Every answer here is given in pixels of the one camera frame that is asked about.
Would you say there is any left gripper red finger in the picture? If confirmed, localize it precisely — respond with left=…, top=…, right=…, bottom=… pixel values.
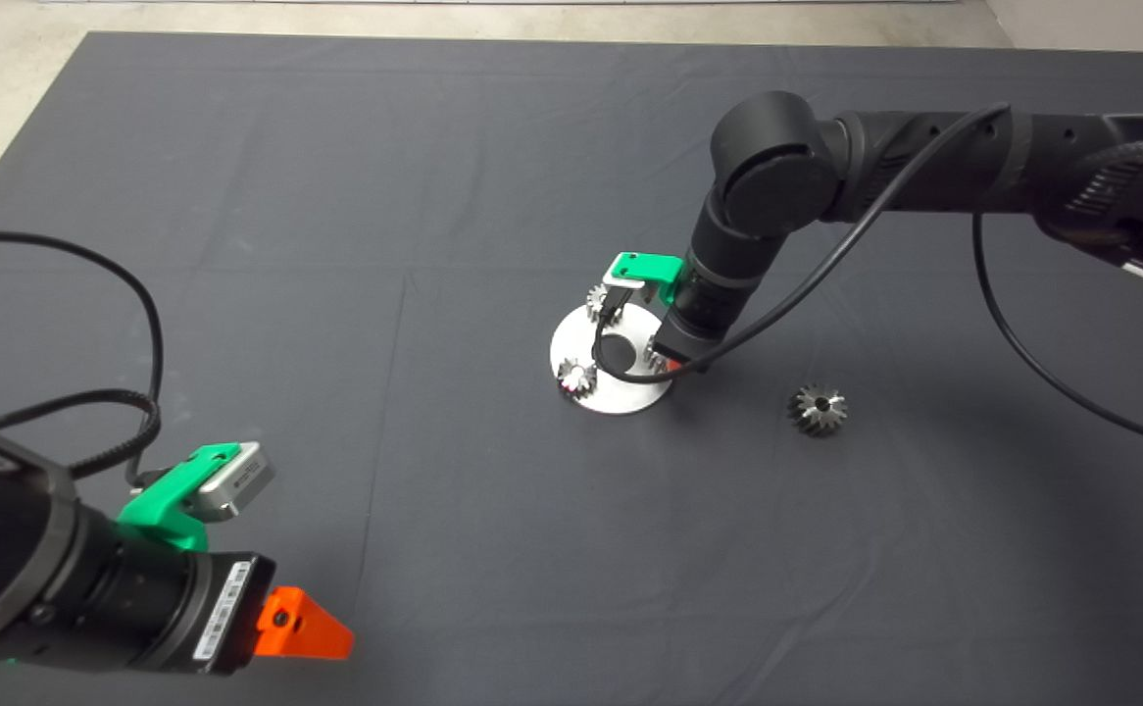
left=255, top=586, right=355, bottom=660

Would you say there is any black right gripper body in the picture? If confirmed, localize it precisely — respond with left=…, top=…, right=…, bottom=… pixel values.
left=652, top=319, right=720, bottom=372

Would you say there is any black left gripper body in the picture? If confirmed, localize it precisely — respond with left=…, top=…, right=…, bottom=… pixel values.
left=164, top=551, right=277, bottom=676

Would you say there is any large steel gear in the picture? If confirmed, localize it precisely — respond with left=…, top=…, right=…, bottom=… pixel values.
left=787, top=382, right=849, bottom=438

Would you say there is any round metal plate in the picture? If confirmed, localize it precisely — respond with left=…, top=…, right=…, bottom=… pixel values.
left=549, top=301, right=677, bottom=416

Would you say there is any dark grey table cloth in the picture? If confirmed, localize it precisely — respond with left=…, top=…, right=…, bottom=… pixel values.
left=0, top=32, right=1143, bottom=706

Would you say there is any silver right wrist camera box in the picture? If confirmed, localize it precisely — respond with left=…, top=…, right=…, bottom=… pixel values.
left=599, top=275, right=647, bottom=317

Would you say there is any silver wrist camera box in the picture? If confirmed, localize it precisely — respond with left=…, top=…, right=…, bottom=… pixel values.
left=599, top=275, right=647, bottom=317
left=196, top=440, right=275, bottom=519

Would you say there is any green right camera mount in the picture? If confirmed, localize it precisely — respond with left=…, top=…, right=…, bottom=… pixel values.
left=606, top=253, right=686, bottom=308

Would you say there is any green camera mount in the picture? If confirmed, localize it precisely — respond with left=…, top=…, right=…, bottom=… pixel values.
left=606, top=253, right=686, bottom=308
left=118, top=443, right=241, bottom=552

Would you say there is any green left camera mount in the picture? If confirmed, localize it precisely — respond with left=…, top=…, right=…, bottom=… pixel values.
left=118, top=443, right=241, bottom=552

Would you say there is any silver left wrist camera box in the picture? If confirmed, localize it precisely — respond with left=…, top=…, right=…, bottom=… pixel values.
left=196, top=440, right=275, bottom=519

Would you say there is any black corrugated cable conduit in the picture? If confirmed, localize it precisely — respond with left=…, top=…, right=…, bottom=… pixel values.
left=1062, top=137, right=1143, bottom=222
left=0, top=389, right=163, bottom=479

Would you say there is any thin black left camera cable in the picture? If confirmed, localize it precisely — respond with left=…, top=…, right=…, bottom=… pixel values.
left=0, top=230, right=166, bottom=486

